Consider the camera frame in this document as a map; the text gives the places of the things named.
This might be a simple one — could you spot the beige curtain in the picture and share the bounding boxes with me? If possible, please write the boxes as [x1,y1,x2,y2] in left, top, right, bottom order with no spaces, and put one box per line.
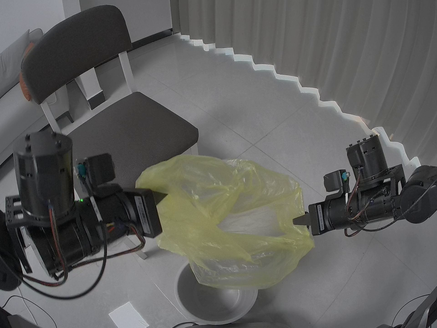
[171,0,437,170]

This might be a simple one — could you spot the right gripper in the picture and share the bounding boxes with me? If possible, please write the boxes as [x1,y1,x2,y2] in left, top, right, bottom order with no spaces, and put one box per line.
[308,196,350,236]

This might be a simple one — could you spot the grey sofa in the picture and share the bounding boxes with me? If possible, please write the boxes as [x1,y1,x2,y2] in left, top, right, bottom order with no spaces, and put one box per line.
[0,28,74,170]

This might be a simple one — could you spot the dark grey white-legged chair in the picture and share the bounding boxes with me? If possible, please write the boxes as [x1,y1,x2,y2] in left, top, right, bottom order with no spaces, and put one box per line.
[20,5,199,260]

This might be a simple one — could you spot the white trash bin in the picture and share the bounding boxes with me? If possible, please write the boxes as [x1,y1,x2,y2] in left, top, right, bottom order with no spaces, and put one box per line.
[174,256,259,322]

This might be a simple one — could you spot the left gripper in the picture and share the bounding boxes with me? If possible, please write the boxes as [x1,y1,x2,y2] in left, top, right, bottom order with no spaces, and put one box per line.
[90,187,170,249]

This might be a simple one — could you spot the yellow plastic bag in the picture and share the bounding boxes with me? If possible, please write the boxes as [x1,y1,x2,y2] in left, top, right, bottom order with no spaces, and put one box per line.
[135,155,315,289]

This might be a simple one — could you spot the black cable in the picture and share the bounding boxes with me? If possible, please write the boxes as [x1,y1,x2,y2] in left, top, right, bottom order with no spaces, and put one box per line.
[19,233,110,300]
[0,294,58,328]
[393,294,432,328]

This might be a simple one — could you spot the orange cushion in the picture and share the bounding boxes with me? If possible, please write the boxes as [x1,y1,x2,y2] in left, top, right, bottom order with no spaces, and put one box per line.
[20,40,36,102]

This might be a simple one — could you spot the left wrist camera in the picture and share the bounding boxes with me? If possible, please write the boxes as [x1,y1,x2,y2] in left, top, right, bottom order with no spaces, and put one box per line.
[76,153,123,197]

